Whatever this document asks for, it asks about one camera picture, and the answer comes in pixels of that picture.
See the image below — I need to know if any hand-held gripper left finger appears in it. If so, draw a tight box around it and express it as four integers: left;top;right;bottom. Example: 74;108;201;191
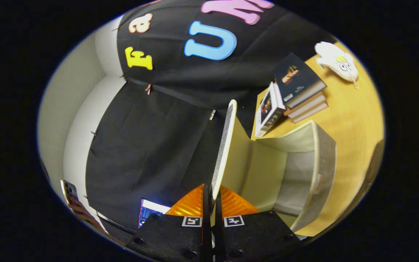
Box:
126;184;212;262

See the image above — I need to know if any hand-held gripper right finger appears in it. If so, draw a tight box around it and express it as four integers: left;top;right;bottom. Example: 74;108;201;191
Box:
215;185;303;262

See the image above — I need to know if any grey fabric storage box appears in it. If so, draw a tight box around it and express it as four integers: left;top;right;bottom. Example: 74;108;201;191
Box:
209;99;337;233

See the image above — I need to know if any glowing screen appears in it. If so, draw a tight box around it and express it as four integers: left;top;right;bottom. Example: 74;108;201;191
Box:
138;198;171;229

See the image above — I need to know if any black backdrop cloth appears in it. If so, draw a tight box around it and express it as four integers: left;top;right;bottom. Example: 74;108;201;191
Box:
85;0;337;230

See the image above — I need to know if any white cover book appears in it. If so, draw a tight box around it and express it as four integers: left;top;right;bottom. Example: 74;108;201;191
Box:
255;82;286;138

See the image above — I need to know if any dark smartphone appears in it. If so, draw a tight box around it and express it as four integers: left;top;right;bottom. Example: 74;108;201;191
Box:
61;179;81;208

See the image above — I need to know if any brown cover book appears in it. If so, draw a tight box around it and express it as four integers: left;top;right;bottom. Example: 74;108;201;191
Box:
290;102;329;123
284;93;327;119

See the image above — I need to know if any dark blue book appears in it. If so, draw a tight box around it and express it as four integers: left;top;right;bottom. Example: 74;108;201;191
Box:
272;52;327;108

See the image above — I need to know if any white plush toy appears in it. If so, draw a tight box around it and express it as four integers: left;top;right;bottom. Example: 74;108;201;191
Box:
314;41;360;90

